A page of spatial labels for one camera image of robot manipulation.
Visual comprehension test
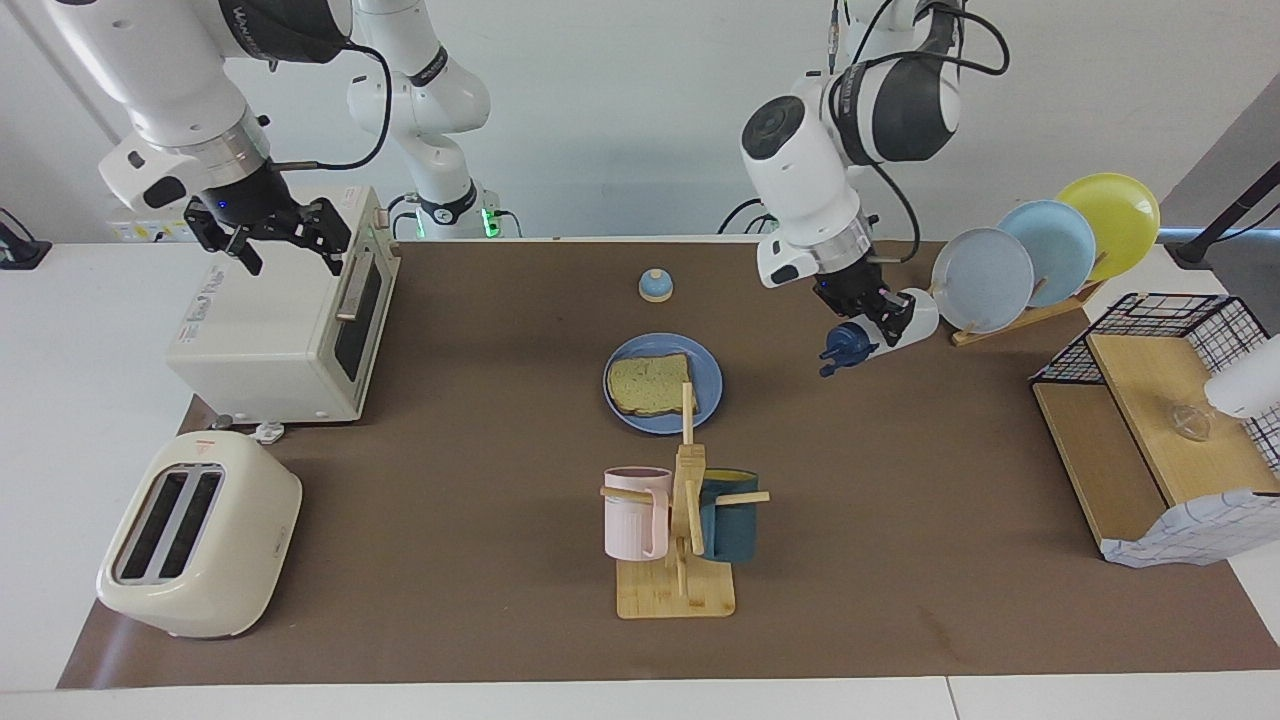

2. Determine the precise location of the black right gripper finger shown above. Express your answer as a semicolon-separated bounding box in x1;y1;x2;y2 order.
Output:
200;232;263;277
298;198;353;277

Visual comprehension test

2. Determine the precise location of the translucent blue-capped squeeze bottle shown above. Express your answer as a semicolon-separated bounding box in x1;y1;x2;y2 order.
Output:
818;288;941;379

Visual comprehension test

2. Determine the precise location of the toasted bread slice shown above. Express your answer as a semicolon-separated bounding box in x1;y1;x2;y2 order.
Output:
608;352;694;418

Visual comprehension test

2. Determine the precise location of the grey-blue plate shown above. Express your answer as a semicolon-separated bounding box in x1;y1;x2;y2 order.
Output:
931;227;1035;335

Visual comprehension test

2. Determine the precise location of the wooden plate rack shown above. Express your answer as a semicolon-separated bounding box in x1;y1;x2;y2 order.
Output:
917;278;1106;348

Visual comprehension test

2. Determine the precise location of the blue round plate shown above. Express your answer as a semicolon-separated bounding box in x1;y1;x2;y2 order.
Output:
603;332;724;436

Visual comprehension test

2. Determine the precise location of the light blue plate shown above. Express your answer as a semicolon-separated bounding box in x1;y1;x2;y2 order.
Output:
1000;200;1098;309

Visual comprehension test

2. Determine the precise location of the yellow plate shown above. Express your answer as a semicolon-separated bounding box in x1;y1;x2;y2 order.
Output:
1056;172;1162;284

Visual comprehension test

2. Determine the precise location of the white toaster oven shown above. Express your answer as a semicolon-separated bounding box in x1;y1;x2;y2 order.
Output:
165;184;402;426

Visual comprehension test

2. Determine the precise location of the brown table mat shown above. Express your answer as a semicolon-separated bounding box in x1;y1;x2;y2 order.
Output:
57;238;1280;691

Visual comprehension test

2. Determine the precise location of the black desk clamp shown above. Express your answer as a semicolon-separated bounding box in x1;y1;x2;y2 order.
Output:
0;207;53;271

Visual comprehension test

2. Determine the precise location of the dark teal mug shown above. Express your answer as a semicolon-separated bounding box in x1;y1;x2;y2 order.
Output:
698;468;761;563

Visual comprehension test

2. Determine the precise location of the pink ribbed mug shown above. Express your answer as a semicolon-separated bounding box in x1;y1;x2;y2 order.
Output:
603;466;673;562

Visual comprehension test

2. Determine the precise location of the cream two-slot toaster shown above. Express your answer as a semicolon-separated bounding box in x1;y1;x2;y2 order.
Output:
96;430;303;640

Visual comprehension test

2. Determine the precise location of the clear glass item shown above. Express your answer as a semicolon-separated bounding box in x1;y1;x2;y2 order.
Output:
1165;402;1216;443

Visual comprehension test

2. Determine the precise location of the wooden mug tree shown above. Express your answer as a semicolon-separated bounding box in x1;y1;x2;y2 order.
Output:
600;380;772;621

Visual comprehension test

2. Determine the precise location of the white cylinder object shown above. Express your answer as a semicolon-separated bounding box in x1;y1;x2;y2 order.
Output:
1203;334;1280;420

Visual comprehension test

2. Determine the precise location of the white checked cloth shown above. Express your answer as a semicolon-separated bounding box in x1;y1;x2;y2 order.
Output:
1100;488;1280;570

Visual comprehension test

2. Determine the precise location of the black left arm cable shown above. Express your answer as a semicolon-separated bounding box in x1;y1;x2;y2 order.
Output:
825;0;1011;267

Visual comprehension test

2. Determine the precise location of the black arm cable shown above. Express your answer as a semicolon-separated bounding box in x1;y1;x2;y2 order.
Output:
825;0;1011;267
270;40;393;171

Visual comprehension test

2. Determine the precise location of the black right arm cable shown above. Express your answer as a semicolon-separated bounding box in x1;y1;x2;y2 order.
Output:
270;40;393;171

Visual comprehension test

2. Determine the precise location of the wooden shelf with wire basket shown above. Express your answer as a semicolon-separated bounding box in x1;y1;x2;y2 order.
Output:
1030;292;1280;561

